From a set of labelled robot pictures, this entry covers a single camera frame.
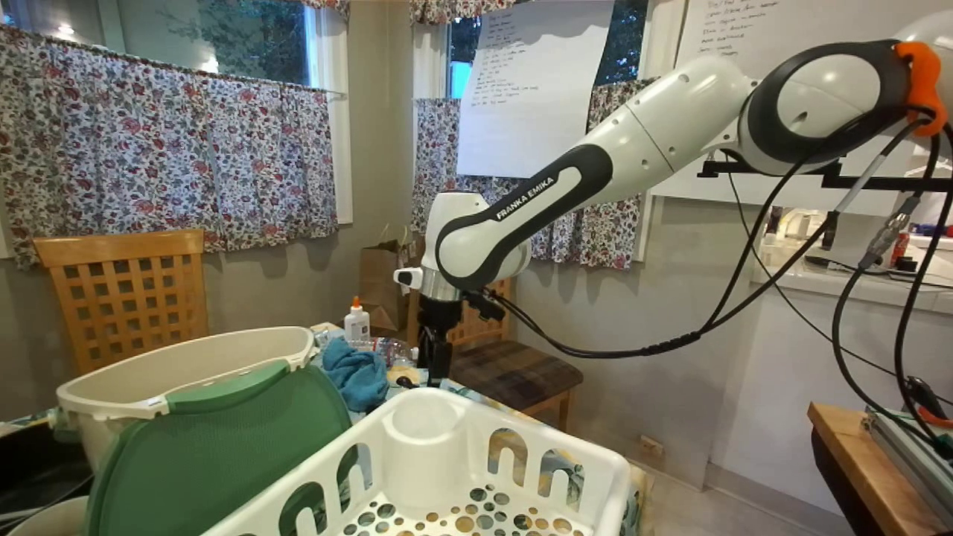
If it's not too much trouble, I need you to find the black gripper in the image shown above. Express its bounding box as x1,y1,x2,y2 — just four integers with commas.
417,298,462,384

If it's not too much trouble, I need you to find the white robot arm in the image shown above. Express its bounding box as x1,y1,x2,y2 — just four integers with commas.
420,12,953,378

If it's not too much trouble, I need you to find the white plastic dish rack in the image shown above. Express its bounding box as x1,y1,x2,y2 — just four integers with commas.
201,388,640,536

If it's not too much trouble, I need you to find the plaid cushion wooden chair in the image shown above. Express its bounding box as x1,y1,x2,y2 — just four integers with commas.
450,301,582,429

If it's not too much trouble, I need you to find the brown paper bag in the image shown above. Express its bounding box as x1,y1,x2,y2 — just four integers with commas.
356,243,407,338

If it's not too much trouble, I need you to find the blue cloth towel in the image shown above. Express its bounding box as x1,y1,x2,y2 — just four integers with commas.
320,338,386,415

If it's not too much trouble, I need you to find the small glue bottle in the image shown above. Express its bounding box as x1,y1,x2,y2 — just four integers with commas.
344,298,371,353

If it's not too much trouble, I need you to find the white paper sheet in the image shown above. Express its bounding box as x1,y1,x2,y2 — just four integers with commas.
456,0,614,180

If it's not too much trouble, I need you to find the wooden lattice chair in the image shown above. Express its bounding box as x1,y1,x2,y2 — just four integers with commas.
31,229,207,374

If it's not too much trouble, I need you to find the white plastic bucket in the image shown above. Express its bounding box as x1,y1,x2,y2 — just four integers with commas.
52,324,313,469

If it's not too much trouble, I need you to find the floral window curtain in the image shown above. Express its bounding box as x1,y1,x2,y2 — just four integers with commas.
0,27,335,266

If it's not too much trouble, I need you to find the wooden side table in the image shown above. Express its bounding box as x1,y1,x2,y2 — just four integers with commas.
806,403,949,536

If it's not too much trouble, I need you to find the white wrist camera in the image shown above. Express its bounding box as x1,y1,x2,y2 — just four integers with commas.
392,268,421,292

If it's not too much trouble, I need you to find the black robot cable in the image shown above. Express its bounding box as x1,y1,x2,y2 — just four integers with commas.
474,116,953,441

